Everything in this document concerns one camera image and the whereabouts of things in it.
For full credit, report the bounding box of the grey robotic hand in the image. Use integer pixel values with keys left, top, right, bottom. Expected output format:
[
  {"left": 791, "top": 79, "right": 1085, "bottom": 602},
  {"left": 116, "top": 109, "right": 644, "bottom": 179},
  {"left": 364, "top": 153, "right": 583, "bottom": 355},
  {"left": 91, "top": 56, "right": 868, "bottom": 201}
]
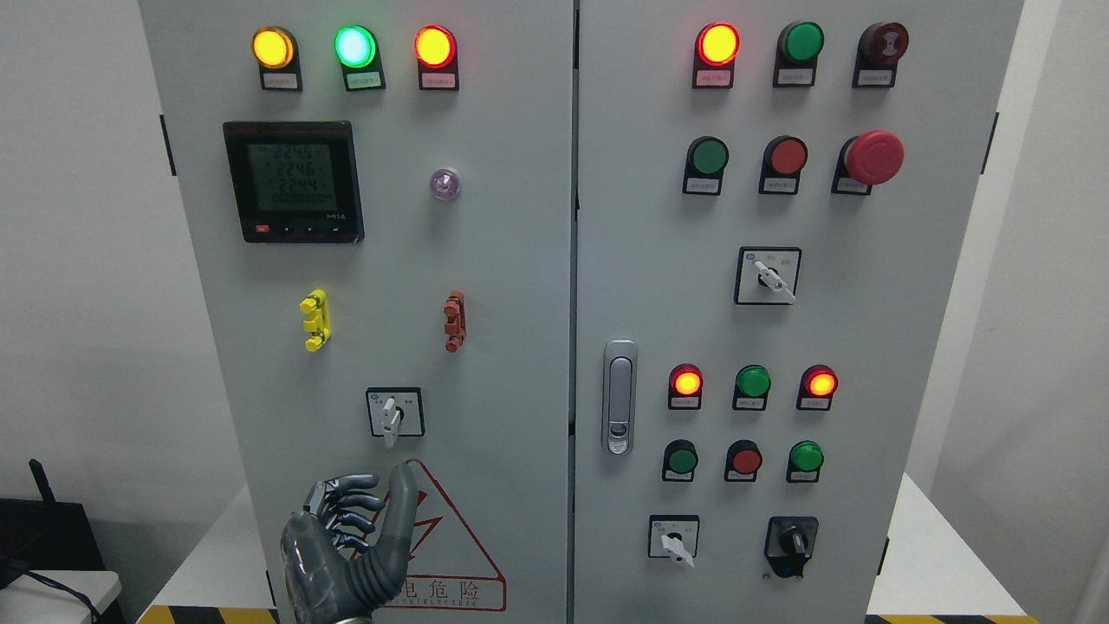
[{"left": 281, "top": 463, "right": 418, "bottom": 623}]

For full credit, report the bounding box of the rotary selector switch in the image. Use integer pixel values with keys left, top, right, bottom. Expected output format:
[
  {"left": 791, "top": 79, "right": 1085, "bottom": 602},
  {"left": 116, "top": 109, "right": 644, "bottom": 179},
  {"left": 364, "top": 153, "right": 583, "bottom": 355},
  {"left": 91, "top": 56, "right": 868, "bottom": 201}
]
[{"left": 365, "top": 387, "right": 426, "bottom": 449}]

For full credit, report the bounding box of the lit green indicator light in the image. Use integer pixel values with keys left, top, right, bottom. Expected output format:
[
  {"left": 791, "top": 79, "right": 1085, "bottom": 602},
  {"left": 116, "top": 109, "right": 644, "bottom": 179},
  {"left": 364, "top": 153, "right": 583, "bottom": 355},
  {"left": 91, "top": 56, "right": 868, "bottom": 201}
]
[{"left": 334, "top": 24, "right": 386, "bottom": 92}]

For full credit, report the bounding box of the yellow indicator light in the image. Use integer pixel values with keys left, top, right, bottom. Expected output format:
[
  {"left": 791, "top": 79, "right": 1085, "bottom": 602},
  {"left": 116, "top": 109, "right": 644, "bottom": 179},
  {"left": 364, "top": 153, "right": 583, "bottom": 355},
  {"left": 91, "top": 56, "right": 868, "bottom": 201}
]
[{"left": 252, "top": 25, "right": 302, "bottom": 92}]

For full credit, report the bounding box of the yellow terminal clip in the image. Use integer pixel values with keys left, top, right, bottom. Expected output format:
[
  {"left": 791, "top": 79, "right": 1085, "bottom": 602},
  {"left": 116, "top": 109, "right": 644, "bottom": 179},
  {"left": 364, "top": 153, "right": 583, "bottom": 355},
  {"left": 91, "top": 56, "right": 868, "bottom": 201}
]
[{"left": 301, "top": 289, "right": 332, "bottom": 352}]

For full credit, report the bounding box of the black device with antenna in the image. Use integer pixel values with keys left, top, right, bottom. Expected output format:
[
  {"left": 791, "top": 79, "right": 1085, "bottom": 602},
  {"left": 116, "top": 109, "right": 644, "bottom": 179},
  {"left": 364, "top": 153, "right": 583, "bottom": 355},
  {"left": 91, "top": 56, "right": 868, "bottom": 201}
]
[{"left": 1, "top": 459, "right": 126, "bottom": 623}]

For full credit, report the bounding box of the red terminal clip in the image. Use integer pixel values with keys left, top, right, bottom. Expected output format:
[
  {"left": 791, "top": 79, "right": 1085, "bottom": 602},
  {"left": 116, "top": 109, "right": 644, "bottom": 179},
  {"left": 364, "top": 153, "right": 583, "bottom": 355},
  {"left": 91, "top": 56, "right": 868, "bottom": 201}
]
[{"left": 442, "top": 289, "right": 467, "bottom": 352}]

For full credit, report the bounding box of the green push button bottom left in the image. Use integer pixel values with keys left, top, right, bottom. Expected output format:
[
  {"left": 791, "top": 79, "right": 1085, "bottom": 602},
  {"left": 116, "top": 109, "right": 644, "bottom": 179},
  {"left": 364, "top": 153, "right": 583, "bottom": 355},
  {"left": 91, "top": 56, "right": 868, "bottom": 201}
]
[{"left": 661, "top": 439, "right": 698, "bottom": 482}]

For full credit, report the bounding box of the green push button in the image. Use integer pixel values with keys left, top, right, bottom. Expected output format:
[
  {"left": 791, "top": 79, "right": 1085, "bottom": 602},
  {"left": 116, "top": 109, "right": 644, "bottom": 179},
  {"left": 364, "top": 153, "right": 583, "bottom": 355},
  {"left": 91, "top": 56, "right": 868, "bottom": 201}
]
[
  {"left": 787, "top": 441, "right": 825, "bottom": 483},
  {"left": 661, "top": 439, "right": 698, "bottom": 482}
]

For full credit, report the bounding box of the left grey cabinet door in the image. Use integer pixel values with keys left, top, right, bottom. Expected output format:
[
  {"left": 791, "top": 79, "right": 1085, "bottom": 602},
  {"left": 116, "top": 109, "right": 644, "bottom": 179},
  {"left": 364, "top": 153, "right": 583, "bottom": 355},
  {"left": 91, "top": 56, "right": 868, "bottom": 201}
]
[{"left": 139, "top": 1, "right": 574, "bottom": 623}]

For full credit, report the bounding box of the grey cabinet door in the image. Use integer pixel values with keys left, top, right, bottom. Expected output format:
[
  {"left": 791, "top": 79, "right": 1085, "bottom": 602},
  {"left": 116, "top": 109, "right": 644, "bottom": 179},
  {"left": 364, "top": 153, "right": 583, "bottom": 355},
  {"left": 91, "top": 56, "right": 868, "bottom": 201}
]
[
  {"left": 572, "top": 1, "right": 1022, "bottom": 623},
  {"left": 139, "top": 1, "right": 574, "bottom": 623}
]

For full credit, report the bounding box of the black digital power meter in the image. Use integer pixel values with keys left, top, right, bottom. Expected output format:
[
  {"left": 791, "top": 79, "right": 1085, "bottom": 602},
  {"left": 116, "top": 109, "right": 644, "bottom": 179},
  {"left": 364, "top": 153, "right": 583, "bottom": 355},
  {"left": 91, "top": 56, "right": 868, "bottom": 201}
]
[{"left": 223, "top": 120, "right": 364, "bottom": 244}]

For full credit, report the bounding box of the lit red indicator lower left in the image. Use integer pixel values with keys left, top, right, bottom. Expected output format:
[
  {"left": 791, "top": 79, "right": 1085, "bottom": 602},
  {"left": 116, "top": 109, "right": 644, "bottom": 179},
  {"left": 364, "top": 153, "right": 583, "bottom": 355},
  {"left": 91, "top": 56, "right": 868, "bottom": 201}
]
[{"left": 668, "top": 364, "right": 704, "bottom": 410}]

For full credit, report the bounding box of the lit red indicator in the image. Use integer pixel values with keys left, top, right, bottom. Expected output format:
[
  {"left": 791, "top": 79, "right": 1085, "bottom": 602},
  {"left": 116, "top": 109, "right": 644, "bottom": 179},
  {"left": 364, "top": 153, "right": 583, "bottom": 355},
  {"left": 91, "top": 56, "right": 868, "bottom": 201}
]
[
  {"left": 795, "top": 364, "right": 840, "bottom": 411},
  {"left": 668, "top": 364, "right": 704, "bottom": 410}
]

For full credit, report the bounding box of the clear round lamp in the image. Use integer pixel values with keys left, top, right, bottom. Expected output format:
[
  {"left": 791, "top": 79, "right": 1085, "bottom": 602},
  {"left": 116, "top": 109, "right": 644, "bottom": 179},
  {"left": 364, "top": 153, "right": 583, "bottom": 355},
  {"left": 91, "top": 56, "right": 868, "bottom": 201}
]
[{"left": 429, "top": 167, "right": 461, "bottom": 201}]

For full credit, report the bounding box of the red push button bottom middle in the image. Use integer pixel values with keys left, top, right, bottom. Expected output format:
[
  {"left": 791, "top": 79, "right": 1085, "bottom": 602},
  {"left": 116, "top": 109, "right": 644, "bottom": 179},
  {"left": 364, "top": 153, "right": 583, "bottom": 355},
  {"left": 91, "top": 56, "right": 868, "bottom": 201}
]
[{"left": 723, "top": 439, "right": 763, "bottom": 483}]

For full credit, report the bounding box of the green indicator lower middle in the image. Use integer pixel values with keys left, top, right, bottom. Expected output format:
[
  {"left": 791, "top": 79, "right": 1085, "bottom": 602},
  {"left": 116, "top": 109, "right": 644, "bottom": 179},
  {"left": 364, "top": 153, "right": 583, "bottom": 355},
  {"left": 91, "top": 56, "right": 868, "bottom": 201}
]
[{"left": 732, "top": 365, "right": 772, "bottom": 411}]

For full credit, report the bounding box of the green push button bottom right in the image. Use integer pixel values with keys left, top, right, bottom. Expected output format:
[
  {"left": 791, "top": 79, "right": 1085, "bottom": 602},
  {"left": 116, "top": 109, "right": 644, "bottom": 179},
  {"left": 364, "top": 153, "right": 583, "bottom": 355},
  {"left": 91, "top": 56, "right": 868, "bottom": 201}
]
[{"left": 787, "top": 441, "right": 825, "bottom": 483}]

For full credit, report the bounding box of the lit red indicator lower right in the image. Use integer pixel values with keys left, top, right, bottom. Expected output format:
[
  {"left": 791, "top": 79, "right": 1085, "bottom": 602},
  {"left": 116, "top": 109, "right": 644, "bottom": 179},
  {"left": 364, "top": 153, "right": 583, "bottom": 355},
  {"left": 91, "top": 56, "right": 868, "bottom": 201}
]
[{"left": 795, "top": 364, "right": 840, "bottom": 411}]

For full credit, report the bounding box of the red indicator light top left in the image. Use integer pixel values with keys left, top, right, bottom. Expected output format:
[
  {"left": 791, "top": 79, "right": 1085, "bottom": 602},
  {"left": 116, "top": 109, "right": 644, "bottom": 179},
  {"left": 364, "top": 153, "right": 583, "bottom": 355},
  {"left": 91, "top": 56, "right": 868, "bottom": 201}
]
[{"left": 413, "top": 24, "right": 459, "bottom": 91}]

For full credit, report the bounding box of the red indicator light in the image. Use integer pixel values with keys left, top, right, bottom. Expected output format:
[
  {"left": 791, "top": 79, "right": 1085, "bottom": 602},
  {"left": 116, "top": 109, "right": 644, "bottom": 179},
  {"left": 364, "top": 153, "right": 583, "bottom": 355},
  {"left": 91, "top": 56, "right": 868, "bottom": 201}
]
[
  {"left": 691, "top": 23, "right": 742, "bottom": 88},
  {"left": 413, "top": 24, "right": 459, "bottom": 91}
]

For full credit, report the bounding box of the green push button second row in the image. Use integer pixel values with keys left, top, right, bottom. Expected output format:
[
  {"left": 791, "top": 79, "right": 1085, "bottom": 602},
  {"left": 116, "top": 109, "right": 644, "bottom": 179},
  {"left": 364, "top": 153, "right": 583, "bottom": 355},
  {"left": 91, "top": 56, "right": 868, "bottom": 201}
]
[{"left": 682, "top": 135, "right": 730, "bottom": 195}]

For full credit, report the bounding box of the right grey cabinet door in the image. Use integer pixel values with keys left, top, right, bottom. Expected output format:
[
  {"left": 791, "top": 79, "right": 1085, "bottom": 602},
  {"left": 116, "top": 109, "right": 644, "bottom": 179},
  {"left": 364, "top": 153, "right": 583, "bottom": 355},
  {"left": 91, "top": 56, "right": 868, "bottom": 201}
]
[{"left": 572, "top": 1, "right": 1022, "bottom": 623}]

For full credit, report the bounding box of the red push button second row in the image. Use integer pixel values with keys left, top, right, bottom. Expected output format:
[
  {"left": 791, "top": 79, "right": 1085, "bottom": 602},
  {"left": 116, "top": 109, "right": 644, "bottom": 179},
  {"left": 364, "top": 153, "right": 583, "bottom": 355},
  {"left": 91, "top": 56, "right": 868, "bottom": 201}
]
[{"left": 759, "top": 135, "right": 808, "bottom": 195}]

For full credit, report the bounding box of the red indicator light top right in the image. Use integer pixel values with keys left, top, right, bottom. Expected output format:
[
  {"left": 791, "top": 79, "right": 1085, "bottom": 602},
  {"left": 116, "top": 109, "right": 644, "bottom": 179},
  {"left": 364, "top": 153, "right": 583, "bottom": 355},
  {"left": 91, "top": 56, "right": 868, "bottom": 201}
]
[{"left": 691, "top": 23, "right": 742, "bottom": 88}]

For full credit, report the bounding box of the red emergency stop button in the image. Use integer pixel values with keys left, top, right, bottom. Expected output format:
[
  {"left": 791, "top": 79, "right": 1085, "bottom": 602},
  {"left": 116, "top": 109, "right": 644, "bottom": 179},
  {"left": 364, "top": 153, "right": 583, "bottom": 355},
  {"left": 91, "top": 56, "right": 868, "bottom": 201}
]
[{"left": 831, "top": 129, "right": 905, "bottom": 195}]

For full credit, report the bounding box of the green button top right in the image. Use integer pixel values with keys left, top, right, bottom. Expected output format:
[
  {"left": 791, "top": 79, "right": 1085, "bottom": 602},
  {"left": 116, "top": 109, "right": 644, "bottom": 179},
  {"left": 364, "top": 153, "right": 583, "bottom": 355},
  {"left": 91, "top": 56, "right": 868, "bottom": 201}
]
[{"left": 773, "top": 21, "right": 825, "bottom": 88}]

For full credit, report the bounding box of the dark red buzzer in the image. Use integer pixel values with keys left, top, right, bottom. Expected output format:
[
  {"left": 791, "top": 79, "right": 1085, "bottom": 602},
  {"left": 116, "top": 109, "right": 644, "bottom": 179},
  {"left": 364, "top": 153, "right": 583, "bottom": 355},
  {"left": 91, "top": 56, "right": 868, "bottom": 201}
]
[{"left": 852, "top": 23, "right": 910, "bottom": 88}]

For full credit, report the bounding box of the black cable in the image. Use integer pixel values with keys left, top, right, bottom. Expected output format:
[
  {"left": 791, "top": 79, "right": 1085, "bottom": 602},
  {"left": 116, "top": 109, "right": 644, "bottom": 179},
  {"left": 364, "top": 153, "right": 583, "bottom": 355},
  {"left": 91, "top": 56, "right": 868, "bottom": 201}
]
[{"left": 0, "top": 559, "right": 105, "bottom": 624}]

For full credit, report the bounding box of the lower white rotary switch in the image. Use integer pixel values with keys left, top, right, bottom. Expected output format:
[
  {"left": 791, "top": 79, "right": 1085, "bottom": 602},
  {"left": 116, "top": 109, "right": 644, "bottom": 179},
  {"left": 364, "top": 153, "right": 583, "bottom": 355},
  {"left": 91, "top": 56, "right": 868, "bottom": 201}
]
[{"left": 648, "top": 514, "right": 700, "bottom": 569}]

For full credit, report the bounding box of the silver door handle lock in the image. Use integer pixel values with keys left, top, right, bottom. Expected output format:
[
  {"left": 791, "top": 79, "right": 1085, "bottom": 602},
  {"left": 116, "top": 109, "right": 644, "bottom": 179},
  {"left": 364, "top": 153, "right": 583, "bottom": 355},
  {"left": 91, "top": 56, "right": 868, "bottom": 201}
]
[{"left": 601, "top": 339, "right": 639, "bottom": 457}]

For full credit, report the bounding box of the black rotary knob switch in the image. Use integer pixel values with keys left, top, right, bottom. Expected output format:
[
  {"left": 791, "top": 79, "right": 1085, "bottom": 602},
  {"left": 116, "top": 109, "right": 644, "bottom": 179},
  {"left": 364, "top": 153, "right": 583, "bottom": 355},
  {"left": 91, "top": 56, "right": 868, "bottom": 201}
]
[{"left": 763, "top": 515, "right": 820, "bottom": 577}]

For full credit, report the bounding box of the upper right rotary switch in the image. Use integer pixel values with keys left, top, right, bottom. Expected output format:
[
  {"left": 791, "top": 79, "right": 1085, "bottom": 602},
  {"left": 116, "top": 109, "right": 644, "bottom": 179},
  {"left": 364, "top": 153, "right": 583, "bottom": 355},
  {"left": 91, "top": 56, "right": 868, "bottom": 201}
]
[{"left": 733, "top": 246, "right": 801, "bottom": 305}]

